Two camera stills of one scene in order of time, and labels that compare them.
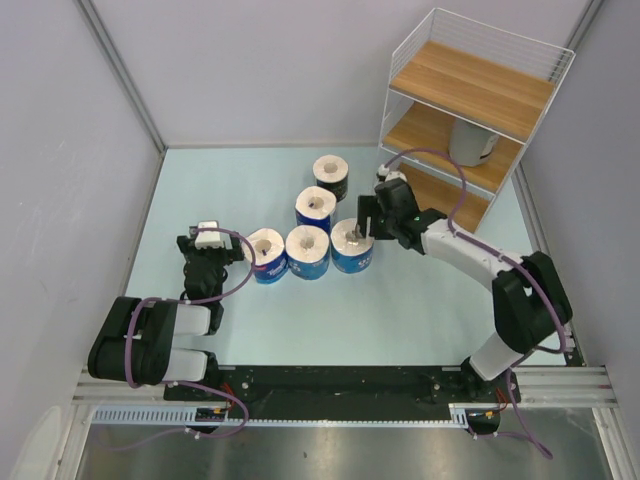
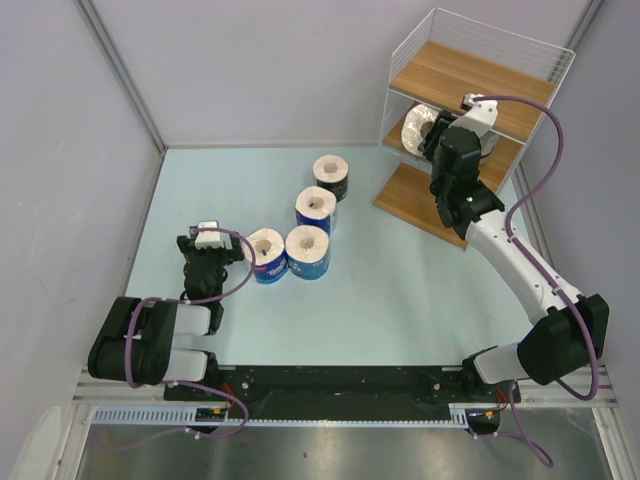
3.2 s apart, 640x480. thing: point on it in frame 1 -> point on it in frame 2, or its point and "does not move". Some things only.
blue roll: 315,205 does not move
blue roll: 307,252 does not move
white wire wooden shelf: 464,100 does not move
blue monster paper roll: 350,253 -> 417,122
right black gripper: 368,206 -> 443,121
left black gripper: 227,254 does not move
